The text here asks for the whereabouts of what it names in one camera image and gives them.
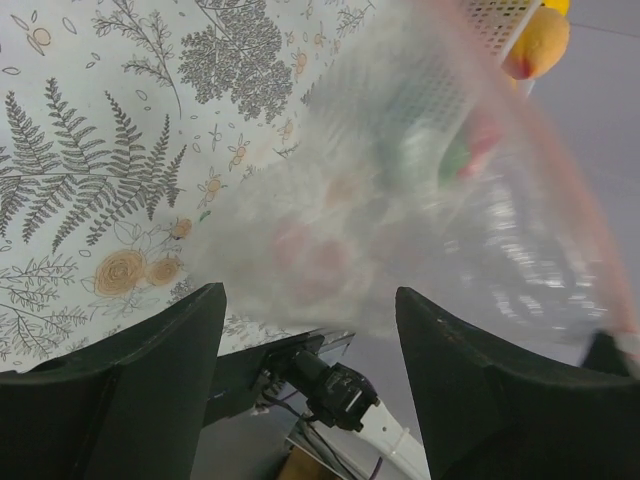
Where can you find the yellow orange peach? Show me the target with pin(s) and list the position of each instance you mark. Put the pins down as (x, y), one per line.
(540, 46)

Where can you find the clear zip top bag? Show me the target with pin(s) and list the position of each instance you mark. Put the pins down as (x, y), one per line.
(419, 166)

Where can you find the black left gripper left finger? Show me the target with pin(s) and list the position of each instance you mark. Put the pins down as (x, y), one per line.
(130, 406)

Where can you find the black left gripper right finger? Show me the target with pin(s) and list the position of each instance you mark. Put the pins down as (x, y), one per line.
(488, 409)

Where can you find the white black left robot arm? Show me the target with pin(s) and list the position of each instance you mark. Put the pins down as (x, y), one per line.
(337, 396)

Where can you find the yellow lemon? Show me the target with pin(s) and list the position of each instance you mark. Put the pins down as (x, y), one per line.
(561, 6)

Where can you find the white perforated plastic basket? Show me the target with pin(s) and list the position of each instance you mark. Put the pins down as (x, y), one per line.
(492, 30)

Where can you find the floral patterned tablecloth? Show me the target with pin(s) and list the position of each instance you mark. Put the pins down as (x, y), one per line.
(122, 124)

